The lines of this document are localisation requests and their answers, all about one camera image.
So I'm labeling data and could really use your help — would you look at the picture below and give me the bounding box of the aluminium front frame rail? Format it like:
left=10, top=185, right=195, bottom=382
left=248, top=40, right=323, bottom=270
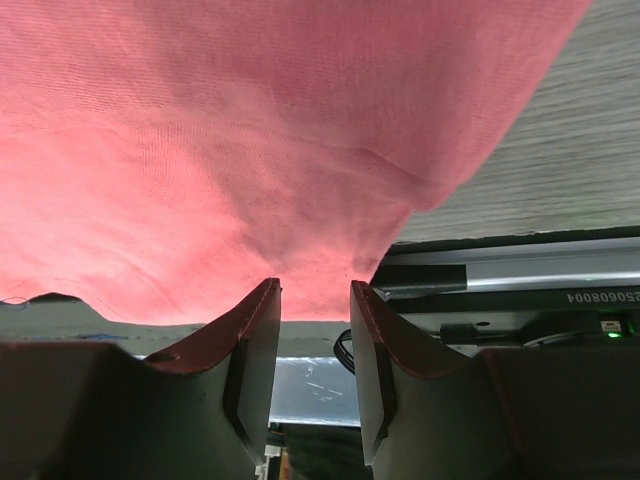
left=371, top=237, right=639, bottom=298

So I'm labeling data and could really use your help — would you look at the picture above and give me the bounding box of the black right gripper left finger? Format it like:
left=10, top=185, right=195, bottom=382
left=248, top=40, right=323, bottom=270
left=1, top=278, right=281, bottom=479

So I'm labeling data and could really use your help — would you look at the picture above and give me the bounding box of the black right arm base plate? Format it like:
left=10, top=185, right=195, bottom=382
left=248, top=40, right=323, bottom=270
left=387, top=286, right=639, bottom=356

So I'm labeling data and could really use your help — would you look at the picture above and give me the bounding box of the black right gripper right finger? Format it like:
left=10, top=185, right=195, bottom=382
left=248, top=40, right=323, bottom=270
left=350, top=281, right=639, bottom=479

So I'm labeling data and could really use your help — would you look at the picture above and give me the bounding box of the red t shirt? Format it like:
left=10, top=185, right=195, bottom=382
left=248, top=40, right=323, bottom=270
left=1, top=1, right=588, bottom=325

